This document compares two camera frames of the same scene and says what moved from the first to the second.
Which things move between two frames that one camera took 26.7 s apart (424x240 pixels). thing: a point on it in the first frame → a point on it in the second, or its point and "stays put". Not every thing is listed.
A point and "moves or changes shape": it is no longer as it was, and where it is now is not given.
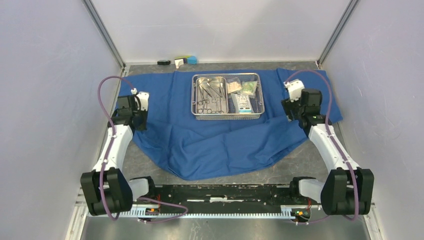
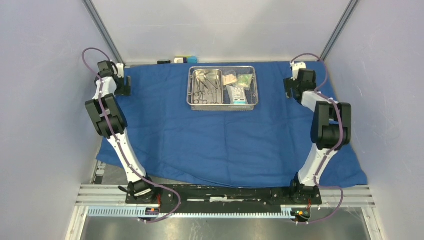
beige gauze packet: x=233 y=86 → x=228 y=79
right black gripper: x=288 y=106 → x=289 y=83
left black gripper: x=142 y=126 → x=125 y=90
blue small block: x=192 y=60 stays put
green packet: x=249 y=87 → x=244 y=80
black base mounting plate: x=218 y=195 stays put
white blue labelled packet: x=244 y=103 → x=238 y=94
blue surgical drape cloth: x=201 y=150 moves or changes shape
